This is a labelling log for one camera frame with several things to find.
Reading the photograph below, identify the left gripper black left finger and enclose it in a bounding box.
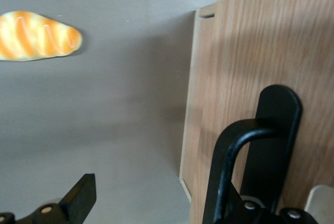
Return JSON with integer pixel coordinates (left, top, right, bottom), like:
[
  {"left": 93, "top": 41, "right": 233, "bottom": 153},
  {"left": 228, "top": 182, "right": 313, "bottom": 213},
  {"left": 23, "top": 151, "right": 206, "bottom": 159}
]
[{"left": 0, "top": 173, "right": 98, "bottom": 224}]

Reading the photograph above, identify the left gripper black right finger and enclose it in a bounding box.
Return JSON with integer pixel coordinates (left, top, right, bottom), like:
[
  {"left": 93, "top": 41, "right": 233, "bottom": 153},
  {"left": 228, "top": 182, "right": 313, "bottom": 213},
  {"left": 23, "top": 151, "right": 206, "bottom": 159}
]
[{"left": 234, "top": 195, "right": 319, "bottom": 224}]

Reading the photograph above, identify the black metal drawer handle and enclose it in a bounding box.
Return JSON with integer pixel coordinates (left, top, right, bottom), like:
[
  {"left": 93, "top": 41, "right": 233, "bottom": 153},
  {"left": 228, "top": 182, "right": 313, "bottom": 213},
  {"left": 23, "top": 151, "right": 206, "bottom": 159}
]
[{"left": 202, "top": 84, "right": 304, "bottom": 224}]

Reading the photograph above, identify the wooden drawer cabinet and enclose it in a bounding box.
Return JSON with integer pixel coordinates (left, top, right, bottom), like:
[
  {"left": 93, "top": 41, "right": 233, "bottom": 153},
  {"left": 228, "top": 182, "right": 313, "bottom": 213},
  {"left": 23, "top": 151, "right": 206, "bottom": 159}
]
[{"left": 178, "top": 0, "right": 334, "bottom": 224}]

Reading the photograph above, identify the orange striped toy bread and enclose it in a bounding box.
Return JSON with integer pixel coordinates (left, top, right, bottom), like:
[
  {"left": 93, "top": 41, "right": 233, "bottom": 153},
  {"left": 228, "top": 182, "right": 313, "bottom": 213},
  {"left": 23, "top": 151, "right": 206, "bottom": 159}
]
[{"left": 0, "top": 10, "right": 83, "bottom": 62}]

